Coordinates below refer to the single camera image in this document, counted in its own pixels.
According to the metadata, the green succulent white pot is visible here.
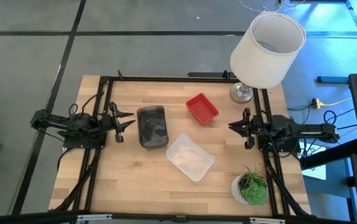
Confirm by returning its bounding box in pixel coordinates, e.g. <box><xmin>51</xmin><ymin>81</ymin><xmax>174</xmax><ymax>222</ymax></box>
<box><xmin>230</xmin><ymin>164</ymin><xmax>270</xmax><ymax>207</ymax></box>

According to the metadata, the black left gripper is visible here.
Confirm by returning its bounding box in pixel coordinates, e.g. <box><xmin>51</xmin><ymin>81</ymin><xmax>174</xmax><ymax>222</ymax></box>
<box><xmin>102</xmin><ymin>101</ymin><xmax>136</xmax><ymax>143</ymax></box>

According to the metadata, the black floor stand beam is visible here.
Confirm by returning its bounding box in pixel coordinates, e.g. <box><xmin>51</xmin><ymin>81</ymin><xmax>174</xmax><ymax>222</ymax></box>
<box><xmin>299</xmin><ymin>138</ymin><xmax>357</xmax><ymax>170</ymax></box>

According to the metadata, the black clamp bar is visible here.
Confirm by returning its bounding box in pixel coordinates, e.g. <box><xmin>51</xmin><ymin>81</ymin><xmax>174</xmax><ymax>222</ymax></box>
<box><xmin>187</xmin><ymin>70</ymin><xmax>240</xmax><ymax>79</ymax></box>

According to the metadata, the black aluminium frame rail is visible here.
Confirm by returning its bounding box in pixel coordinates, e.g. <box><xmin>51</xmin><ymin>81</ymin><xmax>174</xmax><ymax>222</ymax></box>
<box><xmin>71</xmin><ymin>76</ymin><xmax>114</xmax><ymax>213</ymax></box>
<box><xmin>99</xmin><ymin>75</ymin><xmax>262</xmax><ymax>84</ymax></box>
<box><xmin>252</xmin><ymin>88</ymin><xmax>291</xmax><ymax>217</ymax></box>
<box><xmin>0</xmin><ymin>210</ymin><xmax>357</xmax><ymax>224</ymax></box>

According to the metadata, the yellow extension cord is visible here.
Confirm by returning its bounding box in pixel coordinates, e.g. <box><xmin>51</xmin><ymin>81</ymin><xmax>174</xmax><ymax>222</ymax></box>
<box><xmin>311</xmin><ymin>97</ymin><xmax>353</xmax><ymax>110</ymax></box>

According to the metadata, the dark blue floor bar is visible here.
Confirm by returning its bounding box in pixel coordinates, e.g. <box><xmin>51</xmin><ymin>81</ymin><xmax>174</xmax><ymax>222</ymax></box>
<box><xmin>317</xmin><ymin>76</ymin><xmax>350</xmax><ymax>84</ymax></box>

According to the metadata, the red plastic basket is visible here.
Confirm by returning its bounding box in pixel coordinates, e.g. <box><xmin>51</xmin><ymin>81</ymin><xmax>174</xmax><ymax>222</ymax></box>
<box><xmin>185</xmin><ymin>92</ymin><xmax>220</xmax><ymax>126</ymax></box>

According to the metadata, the silver frame bracket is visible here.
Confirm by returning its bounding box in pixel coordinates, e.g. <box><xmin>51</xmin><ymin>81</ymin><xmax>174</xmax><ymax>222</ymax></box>
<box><xmin>248</xmin><ymin>217</ymin><xmax>287</xmax><ymax>224</ymax></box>
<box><xmin>76</xmin><ymin>213</ymin><xmax>113</xmax><ymax>222</ymax></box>

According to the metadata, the clear plastic storage basket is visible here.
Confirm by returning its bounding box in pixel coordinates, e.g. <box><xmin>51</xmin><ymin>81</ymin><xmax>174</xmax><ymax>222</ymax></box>
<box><xmin>165</xmin><ymin>133</ymin><xmax>216</xmax><ymax>183</ymax></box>
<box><xmin>167</xmin><ymin>134</ymin><xmax>215</xmax><ymax>182</ymax></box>

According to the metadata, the white shade table lamp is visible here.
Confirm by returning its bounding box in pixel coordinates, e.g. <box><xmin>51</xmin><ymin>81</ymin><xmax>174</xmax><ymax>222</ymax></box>
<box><xmin>229</xmin><ymin>11</ymin><xmax>307</xmax><ymax>105</ymax></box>

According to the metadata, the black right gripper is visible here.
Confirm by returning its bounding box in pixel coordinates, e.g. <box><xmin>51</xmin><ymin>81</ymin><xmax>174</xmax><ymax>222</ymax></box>
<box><xmin>228</xmin><ymin>108</ymin><xmax>262</xmax><ymax>150</ymax></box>

